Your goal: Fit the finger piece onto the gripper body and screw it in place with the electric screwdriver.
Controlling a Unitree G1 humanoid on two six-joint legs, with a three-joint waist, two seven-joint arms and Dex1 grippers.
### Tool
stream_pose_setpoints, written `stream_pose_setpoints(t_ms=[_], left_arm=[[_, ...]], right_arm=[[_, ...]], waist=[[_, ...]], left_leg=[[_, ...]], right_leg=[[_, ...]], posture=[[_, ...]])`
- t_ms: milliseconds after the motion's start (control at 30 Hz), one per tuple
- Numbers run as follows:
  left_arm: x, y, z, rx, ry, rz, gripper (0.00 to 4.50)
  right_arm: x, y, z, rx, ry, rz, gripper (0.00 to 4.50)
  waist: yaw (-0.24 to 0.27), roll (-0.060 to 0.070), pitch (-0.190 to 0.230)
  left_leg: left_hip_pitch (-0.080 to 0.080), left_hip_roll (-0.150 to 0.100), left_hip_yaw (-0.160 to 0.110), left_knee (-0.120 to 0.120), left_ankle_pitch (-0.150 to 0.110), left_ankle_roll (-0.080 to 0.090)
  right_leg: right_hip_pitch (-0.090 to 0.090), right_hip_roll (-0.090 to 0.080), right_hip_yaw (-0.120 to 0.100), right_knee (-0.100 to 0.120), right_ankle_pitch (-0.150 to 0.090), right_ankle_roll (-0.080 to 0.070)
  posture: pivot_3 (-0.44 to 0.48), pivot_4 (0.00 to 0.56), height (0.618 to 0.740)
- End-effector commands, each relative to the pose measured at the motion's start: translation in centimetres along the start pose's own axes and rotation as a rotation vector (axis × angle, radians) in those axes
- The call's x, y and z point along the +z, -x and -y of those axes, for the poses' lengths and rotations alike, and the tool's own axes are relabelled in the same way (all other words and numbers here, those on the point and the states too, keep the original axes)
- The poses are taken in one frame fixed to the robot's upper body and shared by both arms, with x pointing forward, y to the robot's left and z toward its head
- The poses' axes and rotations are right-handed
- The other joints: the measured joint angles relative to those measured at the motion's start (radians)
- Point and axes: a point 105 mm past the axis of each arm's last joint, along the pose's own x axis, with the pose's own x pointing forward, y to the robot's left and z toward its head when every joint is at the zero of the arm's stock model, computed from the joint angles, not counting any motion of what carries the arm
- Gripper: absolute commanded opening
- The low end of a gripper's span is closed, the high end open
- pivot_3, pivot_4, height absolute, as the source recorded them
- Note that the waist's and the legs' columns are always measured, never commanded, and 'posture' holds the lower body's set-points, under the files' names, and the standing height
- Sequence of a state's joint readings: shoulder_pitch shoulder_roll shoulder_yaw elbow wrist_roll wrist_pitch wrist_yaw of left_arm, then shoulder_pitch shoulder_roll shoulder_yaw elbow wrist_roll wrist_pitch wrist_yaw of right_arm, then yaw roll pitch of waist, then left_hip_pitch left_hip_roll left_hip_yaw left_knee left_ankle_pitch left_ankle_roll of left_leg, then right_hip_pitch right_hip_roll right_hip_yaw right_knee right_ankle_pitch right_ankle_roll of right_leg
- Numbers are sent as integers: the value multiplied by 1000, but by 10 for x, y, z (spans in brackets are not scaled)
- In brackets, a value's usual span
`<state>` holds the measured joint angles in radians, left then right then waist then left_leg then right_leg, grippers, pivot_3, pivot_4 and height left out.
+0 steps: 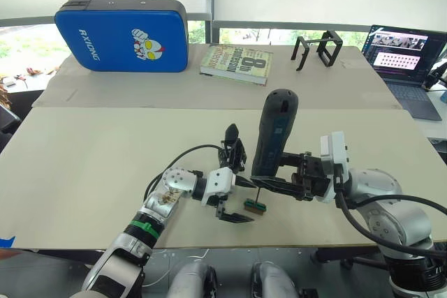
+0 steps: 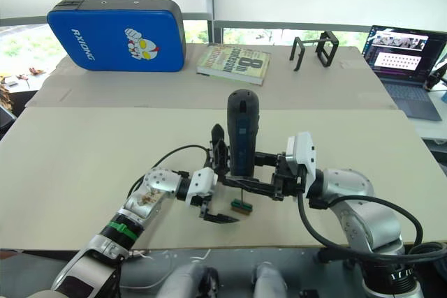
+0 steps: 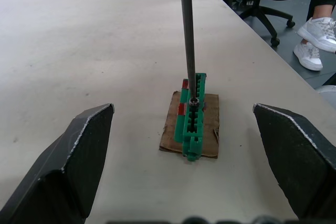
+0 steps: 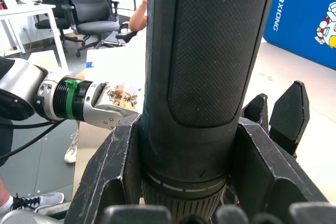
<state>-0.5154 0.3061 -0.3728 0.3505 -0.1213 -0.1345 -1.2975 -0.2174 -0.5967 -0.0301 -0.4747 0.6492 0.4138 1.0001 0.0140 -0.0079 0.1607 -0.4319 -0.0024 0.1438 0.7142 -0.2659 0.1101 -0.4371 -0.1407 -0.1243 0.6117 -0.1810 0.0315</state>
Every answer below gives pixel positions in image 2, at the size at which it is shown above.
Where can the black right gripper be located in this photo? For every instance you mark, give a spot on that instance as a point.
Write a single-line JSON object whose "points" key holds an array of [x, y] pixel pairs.
{"points": [[288, 183]]}

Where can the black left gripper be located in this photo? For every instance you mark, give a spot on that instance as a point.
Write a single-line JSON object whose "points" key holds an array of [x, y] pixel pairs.
{"points": [[220, 162]]}

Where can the dark electric screwdriver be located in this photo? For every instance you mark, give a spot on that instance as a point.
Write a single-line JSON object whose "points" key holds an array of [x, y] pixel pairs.
{"points": [[242, 130]]}

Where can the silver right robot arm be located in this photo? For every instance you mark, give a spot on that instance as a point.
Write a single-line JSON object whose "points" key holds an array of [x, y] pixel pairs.
{"points": [[366, 217]]}

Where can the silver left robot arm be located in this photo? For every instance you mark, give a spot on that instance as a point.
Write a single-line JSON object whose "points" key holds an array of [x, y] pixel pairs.
{"points": [[139, 207]]}

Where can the small green brown finger piece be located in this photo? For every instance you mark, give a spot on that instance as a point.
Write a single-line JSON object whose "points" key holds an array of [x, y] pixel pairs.
{"points": [[241, 206]]}

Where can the grey rounded shape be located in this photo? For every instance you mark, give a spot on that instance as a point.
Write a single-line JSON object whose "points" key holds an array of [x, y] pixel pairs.
{"points": [[269, 282], [185, 280]]}

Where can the green cover book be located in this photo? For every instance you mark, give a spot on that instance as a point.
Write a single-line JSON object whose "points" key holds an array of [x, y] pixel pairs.
{"points": [[234, 64]]}

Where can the blue cartoon strike pad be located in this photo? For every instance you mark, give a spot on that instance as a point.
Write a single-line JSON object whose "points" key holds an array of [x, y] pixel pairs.
{"points": [[104, 43]]}

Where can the open dark laptop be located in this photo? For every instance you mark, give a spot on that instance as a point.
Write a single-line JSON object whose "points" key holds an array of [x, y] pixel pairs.
{"points": [[401, 57]]}

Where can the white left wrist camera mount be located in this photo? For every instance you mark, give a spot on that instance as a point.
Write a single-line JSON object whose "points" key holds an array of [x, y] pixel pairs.
{"points": [[200, 181]]}

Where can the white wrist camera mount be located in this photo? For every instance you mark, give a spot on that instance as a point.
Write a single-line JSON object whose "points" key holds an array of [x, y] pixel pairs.
{"points": [[304, 151], [200, 181]]}

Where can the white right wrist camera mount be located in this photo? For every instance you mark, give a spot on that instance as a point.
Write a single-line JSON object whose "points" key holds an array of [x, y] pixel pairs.
{"points": [[304, 151]]}

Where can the black metal frame stand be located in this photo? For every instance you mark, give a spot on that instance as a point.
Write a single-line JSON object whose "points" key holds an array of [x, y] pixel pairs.
{"points": [[326, 50]]}

